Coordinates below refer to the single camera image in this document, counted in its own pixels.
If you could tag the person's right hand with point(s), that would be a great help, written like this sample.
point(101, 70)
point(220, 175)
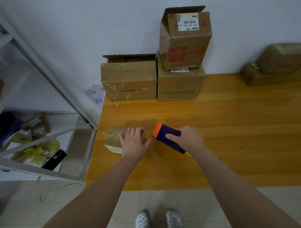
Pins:
point(190, 140)

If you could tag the person's left hand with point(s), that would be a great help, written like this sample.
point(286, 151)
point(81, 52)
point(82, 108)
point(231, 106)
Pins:
point(134, 146)

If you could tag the small box with white label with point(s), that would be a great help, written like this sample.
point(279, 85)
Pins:
point(113, 138)

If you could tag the blue orange tape dispenser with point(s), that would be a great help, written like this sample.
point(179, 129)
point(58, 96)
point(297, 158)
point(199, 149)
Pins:
point(162, 132)

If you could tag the stack of cardboard boxes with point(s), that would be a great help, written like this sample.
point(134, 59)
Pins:
point(127, 77)

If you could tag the box barcode label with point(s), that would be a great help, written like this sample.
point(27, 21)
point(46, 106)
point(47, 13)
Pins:
point(256, 77)

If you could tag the small open-flap cardboard box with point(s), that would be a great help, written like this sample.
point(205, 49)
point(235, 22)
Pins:
point(280, 58)

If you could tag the person's left forearm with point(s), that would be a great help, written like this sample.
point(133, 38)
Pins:
point(91, 197)

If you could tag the person's right forearm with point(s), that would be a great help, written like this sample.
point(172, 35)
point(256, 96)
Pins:
point(244, 192)

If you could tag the wooden table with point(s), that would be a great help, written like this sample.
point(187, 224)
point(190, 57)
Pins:
point(249, 122)

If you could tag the black mobile phone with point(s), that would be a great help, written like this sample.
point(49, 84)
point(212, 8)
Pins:
point(53, 159)

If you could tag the yellow plastic bag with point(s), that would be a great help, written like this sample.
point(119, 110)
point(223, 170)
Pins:
point(35, 151)

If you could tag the small open carton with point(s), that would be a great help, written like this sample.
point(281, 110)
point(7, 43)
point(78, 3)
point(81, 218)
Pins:
point(35, 123)

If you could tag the grey metal shelf rack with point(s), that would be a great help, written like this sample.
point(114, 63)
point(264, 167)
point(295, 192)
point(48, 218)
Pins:
point(33, 171)

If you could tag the dark blue bag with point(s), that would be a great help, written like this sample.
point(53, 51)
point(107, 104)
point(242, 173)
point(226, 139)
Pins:
point(7, 127)

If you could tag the white paper wall sign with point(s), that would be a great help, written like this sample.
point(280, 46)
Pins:
point(95, 96)

